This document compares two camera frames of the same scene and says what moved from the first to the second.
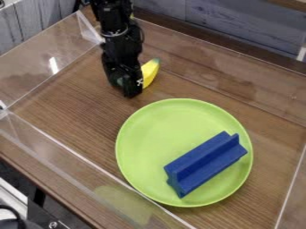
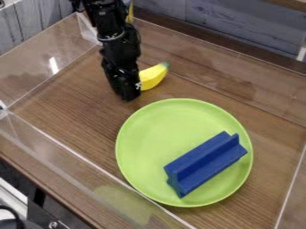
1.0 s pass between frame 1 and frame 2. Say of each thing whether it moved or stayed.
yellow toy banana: moved
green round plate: stayed
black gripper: stayed
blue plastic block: stayed
